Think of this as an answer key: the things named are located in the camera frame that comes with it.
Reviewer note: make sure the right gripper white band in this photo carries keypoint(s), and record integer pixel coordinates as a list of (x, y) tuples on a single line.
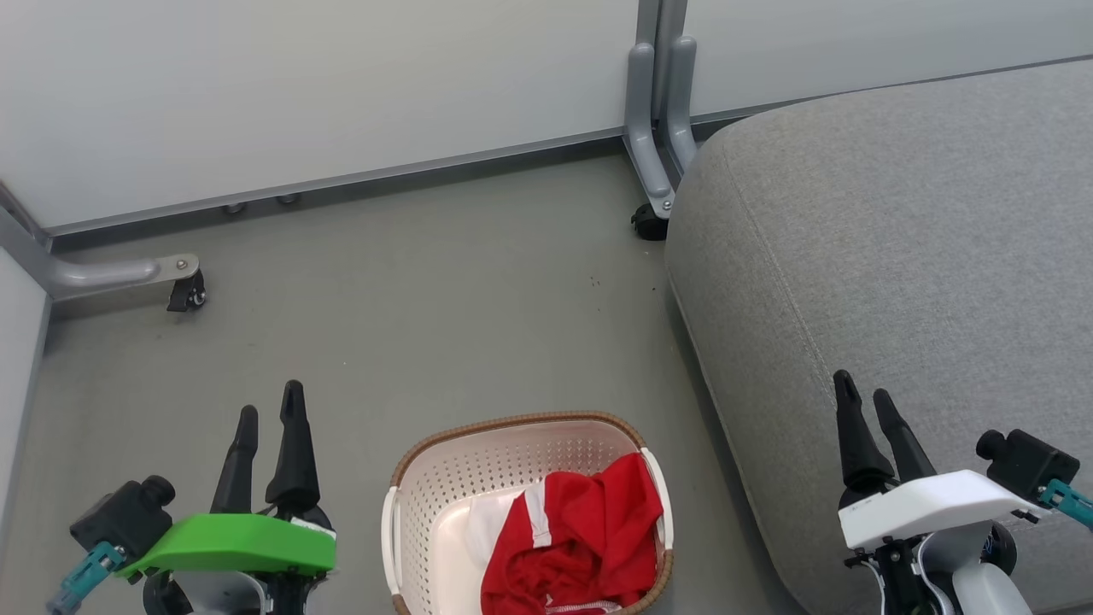
[(931, 506)]

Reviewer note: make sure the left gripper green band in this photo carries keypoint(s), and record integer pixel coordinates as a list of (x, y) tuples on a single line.
[(239, 542)]

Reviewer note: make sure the red and white garment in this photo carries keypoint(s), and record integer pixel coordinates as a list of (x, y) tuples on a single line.
[(581, 538)]

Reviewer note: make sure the grey fabric sofa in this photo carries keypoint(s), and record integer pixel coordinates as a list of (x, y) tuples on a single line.
[(897, 256)]

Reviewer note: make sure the black caster wheel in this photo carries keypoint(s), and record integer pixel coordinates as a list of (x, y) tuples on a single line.
[(649, 224), (187, 294)]

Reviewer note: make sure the white perforated laundry basket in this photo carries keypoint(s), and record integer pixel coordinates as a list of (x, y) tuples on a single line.
[(452, 495)]

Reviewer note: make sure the grey partition leg single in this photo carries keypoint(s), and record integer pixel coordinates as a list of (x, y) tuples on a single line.
[(102, 273)]

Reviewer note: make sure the grey partition leg pair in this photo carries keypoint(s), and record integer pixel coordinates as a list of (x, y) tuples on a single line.
[(653, 128)]

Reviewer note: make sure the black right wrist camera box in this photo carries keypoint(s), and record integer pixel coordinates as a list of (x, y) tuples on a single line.
[(1027, 463)]

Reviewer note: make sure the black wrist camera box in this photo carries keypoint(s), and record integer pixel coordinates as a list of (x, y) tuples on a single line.
[(126, 517), (1027, 463)]

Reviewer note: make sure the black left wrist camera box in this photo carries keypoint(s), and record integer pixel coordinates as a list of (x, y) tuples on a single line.
[(126, 517)]

